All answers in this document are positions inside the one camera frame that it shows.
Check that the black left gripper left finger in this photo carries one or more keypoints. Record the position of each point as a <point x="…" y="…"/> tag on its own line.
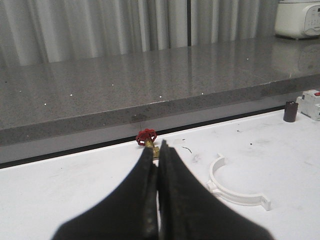
<point x="128" y="213"/>

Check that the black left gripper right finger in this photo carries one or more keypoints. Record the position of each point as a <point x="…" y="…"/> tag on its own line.
<point x="189" y="212"/>

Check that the white half pipe clamp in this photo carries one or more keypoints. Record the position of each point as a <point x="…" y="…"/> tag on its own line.
<point x="241" y="199"/>

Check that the brass valve red handwheel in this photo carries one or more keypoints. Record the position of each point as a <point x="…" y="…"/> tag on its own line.
<point x="147" y="138"/>

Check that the grey stone countertop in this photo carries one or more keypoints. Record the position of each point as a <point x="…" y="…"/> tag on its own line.
<point x="61" y="98"/>

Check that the dark brown cylinder coupling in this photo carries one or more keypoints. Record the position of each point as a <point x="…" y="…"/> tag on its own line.
<point x="290" y="111"/>

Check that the white rice cooker appliance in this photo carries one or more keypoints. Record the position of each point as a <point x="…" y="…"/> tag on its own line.
<point x="298" y="19"/>

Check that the white circuit breaker red switch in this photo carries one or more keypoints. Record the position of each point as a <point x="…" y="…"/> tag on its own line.
<point x="309" y="104"/>

